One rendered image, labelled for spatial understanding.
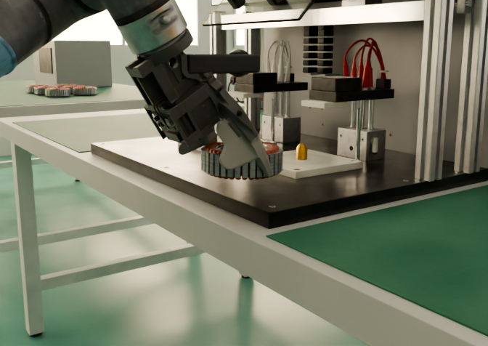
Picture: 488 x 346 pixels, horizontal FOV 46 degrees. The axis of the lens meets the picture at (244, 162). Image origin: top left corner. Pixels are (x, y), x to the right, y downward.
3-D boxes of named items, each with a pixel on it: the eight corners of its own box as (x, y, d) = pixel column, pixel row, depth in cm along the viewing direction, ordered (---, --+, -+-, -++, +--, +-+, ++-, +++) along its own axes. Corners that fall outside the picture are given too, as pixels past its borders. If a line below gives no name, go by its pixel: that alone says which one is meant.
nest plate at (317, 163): (295, 179, 89) (295, 171, 89) (241, 163, 101) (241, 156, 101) (363, 168, 98) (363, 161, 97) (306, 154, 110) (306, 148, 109)
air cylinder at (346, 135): (365, 161, 103) (367, 131, 102) (336, 155, 109) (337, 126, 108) (384, 158, 106) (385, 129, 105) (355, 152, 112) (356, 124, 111)
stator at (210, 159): (229, 185, 71) (230, 155, 70) (186, 169, 80) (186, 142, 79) (299, 175, 77) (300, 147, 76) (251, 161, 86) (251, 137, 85)
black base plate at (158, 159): (269, 229, 72) (269, 212, 71) (91, 153, 123) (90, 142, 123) (488, 181, 98) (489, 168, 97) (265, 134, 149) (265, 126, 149)
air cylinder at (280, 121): (282, 143, 123) (282, 118, 121) (261, 139, 129) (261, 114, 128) (300, 141, 125) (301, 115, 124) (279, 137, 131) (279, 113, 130)
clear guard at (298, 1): (298, 20, 72) (298, -29, 71) (202, 26, 92) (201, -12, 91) (456, 25, 90) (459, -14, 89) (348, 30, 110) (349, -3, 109)
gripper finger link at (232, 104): (242, 150, 73) (197, 99, 73) (251, 142, 74) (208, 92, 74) (252, 139, 69) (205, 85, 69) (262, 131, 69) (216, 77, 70)
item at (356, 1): (364, 17, 103) (365, -7, 103) (340, 18, 108) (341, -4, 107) (381, 17, 106) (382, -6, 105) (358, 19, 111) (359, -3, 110)
